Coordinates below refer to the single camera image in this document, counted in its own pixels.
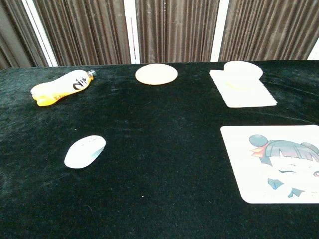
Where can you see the round woven coaster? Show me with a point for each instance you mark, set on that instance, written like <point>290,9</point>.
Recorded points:
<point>156,74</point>

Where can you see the brown pleated curtain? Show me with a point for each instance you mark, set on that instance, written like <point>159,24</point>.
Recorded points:
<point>174,30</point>
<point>84,30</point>
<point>269,30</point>
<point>15,37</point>

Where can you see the black velvet tablecloth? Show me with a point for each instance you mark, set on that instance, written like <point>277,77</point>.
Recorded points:
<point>159,149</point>

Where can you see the orange drink bottle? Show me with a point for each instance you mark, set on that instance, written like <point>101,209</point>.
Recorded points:
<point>57,89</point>

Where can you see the white frame post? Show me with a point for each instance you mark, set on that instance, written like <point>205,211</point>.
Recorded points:
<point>39,32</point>
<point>219,30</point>
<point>314,53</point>
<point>127,30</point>

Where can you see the cartoon girl mouse pad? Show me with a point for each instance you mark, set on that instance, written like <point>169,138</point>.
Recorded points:
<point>239,149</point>

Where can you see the white computer mouse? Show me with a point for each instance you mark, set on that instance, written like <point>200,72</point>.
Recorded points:
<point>84,152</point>

